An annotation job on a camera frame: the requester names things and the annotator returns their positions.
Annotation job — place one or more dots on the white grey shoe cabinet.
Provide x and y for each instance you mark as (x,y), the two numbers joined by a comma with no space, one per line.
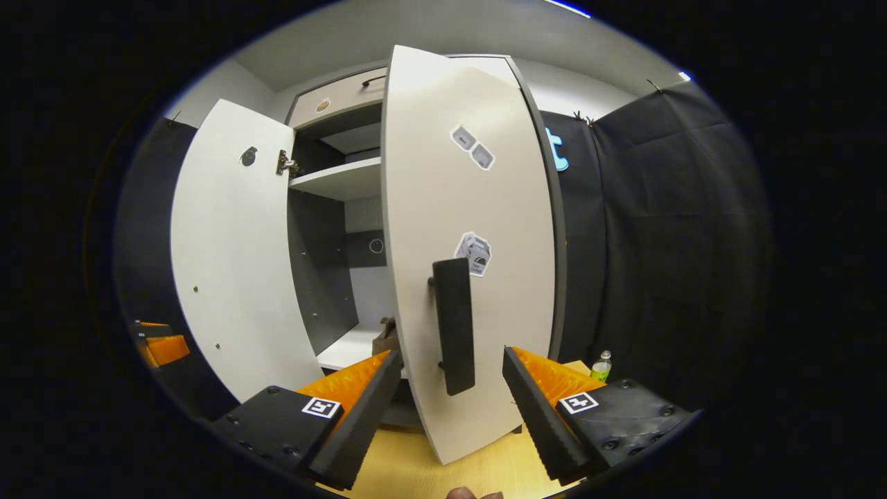
(326,277)

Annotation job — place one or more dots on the clear bottle green label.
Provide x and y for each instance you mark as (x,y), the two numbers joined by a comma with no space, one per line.
(601,367)

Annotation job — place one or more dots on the long ceiling light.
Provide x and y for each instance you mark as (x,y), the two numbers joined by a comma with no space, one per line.
(568,7)

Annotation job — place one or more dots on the beige cabinet drawer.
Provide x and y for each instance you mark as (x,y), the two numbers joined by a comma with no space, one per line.
(339,97)

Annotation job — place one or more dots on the white cabinet door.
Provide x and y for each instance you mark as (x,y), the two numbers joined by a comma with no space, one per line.
(485,208)
(235,263)

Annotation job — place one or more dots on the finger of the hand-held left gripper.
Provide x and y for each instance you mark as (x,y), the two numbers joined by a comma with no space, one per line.
(152,330)
(166,350)

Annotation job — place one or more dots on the metal door hinge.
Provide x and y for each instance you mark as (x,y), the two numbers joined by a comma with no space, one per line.
(286,163)

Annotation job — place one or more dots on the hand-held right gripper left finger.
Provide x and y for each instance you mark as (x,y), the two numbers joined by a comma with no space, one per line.
(353,433)

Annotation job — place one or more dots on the brown fuzzy shoe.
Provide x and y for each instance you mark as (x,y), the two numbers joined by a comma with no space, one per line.
(386,339)

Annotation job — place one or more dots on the black backdrop cloth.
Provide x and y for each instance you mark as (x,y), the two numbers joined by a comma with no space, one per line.
(658,242)

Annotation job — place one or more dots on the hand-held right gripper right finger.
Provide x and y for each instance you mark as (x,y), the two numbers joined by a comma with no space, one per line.
(540,416)

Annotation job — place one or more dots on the white cabinet shelf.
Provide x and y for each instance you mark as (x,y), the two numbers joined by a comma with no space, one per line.
(339,180)

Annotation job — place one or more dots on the black clip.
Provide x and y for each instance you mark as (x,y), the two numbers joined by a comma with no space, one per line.
(654,86)
(583,118)

